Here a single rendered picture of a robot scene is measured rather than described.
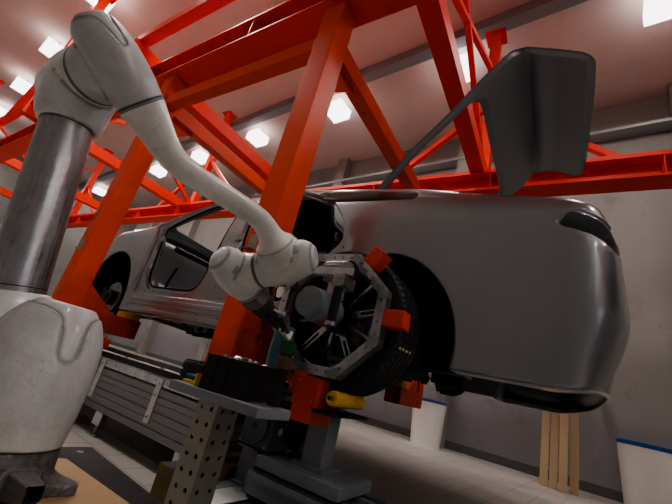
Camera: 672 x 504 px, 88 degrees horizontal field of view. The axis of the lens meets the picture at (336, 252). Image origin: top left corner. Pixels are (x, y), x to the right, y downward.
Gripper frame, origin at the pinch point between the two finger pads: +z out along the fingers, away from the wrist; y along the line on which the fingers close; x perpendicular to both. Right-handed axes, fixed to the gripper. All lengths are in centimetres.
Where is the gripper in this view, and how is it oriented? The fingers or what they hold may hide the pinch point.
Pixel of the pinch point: (286, 331)
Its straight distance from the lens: 125.4
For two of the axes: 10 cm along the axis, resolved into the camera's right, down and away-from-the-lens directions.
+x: -3.3, 7.6, -5.6
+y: -8.8, -0.4, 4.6
